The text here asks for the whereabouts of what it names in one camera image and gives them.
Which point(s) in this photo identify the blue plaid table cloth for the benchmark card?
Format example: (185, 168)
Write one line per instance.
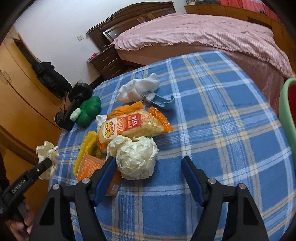
(225, 125)

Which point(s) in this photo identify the orange snack bag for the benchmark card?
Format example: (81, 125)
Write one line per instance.
(132, 121)

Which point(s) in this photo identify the red bin green rim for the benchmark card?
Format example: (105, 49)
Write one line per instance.
(285, 113)

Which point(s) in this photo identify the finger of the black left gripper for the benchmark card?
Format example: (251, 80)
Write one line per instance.
(15, 192)

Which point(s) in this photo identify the floral red white curtain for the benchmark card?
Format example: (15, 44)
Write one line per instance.
(252, 5)

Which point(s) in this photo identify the orange wooden wardrobe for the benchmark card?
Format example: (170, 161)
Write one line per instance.
(27, 110)

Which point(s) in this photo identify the green plush toy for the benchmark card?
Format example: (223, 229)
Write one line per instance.
(88, 111)

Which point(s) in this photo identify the brown bed base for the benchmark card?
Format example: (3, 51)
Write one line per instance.
(266, 77)

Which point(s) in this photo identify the large white paper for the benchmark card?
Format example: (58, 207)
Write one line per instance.
(135, 157)

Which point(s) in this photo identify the black jacket hanging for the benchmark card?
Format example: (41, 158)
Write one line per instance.
(51, 79)

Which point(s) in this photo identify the light blue plastic scoop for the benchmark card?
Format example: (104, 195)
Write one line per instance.
(159, 102)

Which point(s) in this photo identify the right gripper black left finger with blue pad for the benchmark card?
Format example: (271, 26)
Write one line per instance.
(53, 222)

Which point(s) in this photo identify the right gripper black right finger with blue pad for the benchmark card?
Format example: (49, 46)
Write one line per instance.
(243, 221)

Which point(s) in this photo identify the person's left hand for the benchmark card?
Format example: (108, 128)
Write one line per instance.
(21, 230)

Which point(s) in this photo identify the dark wooden nightstand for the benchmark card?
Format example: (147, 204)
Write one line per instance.
(107, 63)

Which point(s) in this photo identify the white cloth sock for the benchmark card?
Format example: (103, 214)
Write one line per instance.
(138, 89)

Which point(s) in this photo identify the pink bed quilt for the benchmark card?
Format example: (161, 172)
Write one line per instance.
(220, 32)

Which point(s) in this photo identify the dark wooden headboard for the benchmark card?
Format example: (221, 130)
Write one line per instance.
(105, 32)

